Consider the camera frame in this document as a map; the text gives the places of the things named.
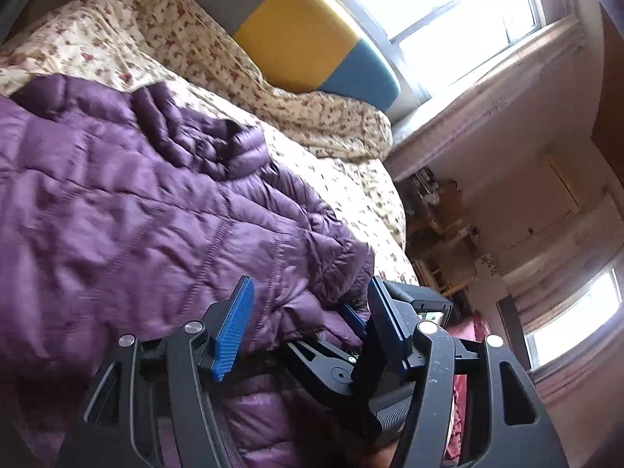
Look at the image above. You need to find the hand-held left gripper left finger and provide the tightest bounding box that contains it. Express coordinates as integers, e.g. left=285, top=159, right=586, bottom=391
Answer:
left=56, top=275, right=257, bottom=468

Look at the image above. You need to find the wooden desk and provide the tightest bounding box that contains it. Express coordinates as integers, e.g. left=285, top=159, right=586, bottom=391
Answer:
left=404, top=166, right=483, bottom=254

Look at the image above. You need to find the small side window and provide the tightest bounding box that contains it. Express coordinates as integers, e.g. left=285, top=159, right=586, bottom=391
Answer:
left=524, top=268, right=624, bottom=371

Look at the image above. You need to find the pink cloth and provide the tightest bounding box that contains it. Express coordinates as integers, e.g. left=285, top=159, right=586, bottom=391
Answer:
left=446, top=314, right=498, bottom=468

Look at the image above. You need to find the beige curtain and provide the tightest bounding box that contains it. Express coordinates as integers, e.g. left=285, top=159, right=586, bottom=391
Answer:
left=504, top=239, right=624, bottom=327
left=385, top=12, right=588, bottom=183

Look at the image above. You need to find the small-print floral bed sheet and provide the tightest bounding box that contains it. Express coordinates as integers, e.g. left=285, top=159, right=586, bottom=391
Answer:
left=0, top=7, right=161, bottom=101

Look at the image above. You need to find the grey yellow blue headboard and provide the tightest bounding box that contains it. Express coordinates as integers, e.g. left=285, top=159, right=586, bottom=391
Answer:
left=161, top=0, right=403, bottom=110

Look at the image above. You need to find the purple puffer jacket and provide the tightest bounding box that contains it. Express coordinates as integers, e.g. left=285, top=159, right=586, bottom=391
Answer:
left=0, top=74, right=391, bottom=468

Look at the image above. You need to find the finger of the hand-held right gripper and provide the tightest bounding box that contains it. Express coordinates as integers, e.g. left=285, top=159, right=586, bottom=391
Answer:
left=285, top=303, right=386, bottom=442

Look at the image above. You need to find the bedroom window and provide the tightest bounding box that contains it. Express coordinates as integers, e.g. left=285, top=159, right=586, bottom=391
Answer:
left=317, top=0, right=547, bottom=103

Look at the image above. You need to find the wooden chair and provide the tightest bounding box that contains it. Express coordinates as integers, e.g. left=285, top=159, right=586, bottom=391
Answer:
left=414, top=239, right=481, bottom=300

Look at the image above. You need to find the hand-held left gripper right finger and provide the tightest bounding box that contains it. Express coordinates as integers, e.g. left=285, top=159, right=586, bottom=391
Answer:
left=365, top=277, right=569, bottom=468

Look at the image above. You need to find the small-print floral pillow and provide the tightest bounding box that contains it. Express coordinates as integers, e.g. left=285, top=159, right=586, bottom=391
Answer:
left=122, top=0, right=395, bottom=159

